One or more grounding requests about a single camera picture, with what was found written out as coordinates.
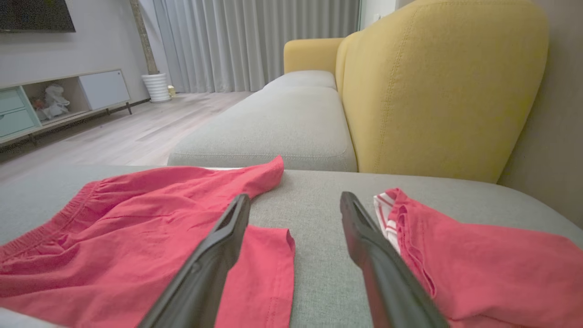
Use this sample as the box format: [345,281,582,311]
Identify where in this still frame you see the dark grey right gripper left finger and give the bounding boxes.
[137,194,251,328]

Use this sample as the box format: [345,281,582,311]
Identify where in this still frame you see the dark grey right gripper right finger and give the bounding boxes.
[339,191,449,328]

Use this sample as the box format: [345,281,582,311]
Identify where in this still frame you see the red shorts with white trim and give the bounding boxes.
[0,156,297,328]

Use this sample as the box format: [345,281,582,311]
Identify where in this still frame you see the red jersey with white sleeves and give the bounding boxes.
[373,188,583,328]

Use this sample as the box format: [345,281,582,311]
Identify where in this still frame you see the large grey sofa seat cushion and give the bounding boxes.
[0,164,583,328]

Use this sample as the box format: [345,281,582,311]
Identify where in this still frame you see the white ribbed plant pot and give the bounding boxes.
[142,73,172,103]

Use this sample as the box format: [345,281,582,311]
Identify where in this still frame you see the yellow sofa backrest cushion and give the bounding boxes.
[339,0,549,184]
[335,30,365,101]

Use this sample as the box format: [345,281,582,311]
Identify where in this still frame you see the white and teal TV cabinet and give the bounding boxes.
[0,68,133,147]

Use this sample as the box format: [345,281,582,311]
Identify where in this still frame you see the small grey sofa seat cushion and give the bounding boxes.
[263,70,338,92]

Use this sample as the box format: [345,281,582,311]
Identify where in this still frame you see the white plush toy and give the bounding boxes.
[36,83,71,121]

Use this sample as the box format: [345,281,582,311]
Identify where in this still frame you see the yellow sofa armrest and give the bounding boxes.
[283,38,344,76]

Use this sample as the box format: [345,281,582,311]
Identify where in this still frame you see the grey pleated curtain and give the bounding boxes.
[153,0,361,94]

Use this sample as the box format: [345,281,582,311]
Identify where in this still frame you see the brown plant trunk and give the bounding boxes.
[129,0,160,76]

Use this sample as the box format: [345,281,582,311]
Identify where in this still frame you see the black wall television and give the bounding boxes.
[0,0,76,33]

